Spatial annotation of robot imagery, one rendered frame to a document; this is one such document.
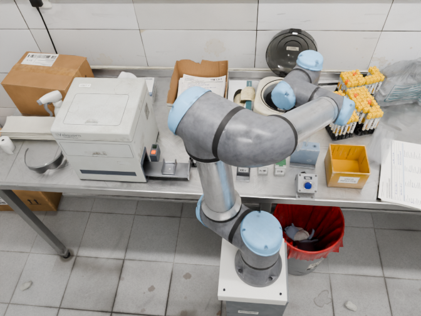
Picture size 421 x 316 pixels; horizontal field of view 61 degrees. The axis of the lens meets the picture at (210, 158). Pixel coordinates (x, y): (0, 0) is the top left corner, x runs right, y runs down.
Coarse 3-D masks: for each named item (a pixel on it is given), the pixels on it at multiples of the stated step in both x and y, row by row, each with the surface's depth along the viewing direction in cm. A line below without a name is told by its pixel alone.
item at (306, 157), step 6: (312, 144) 134; (318, 144) 134; (300, 150) 134; (306, 150) 134; (312, 150) 133; (318, 150) 132; (294, 156) 137; (300, 156) 137; (306, 156) 136; (312, 156) 136; (294, 162) 141; (300, 162) 140; (306, 162) 139; (312, 162) 139; (306, 168) 140; (312, 168) 139
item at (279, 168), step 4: (284, 160) 135; (276, 164) 134; (280, 164) 134; (284, 164) 134; (276, 168) 134; (280, 168) 134; (284, 168) 134; (276, 172) 137; (280, 172) 137; (284, 172) 136
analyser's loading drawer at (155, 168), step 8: (144, 168) 139; (152, 168) 139; (160, 168) 139; (168, 168) 139; (176, 168) 138; (184, 168) 138; (160, 176) 137; (168, 176) 137; (176, 176) 136; (184, 176) 136
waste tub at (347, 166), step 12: (336, 144) 134; (348, 144) 134; (336, 156) 139; (348, 156) 139; (360, 156) 137; (336, 168) 138; (348, 168) 138; (360, 168) 136; (336, 180) 130; (348, 180) 129; (360, 180) 129
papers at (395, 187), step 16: (400, 144) 143; (416, 144) 142; (400, 160) 138; (416, 160) 138; (384, 176) 134; (400, 176) 134; (416, 176) 134; (384, 192) 130; (400, 192) 130; (416, 192) 129; (416, 208) 127
